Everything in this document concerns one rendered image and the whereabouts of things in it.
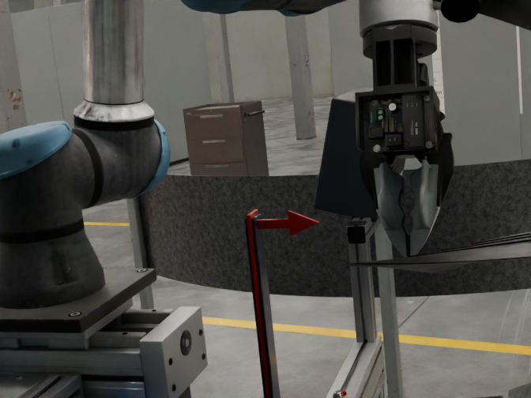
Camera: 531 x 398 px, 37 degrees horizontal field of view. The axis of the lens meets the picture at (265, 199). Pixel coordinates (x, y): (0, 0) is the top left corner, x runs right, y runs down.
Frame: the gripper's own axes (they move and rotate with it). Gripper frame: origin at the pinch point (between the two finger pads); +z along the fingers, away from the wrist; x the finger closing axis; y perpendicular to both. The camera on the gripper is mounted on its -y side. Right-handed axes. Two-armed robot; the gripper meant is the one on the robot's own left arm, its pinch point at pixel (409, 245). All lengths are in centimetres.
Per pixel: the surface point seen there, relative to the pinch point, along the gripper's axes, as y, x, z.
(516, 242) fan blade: 5.0, 9.9, 0.3
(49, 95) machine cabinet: -841, -602, -259
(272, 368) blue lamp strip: 4.1, -12.9, 11.6
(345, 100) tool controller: -45, -16, -25
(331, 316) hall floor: -316, -84, 21
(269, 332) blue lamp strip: 4.7, -12.9, 8.1
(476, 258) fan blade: 9.9, 6.7, 1.7
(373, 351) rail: -48, -13, 14
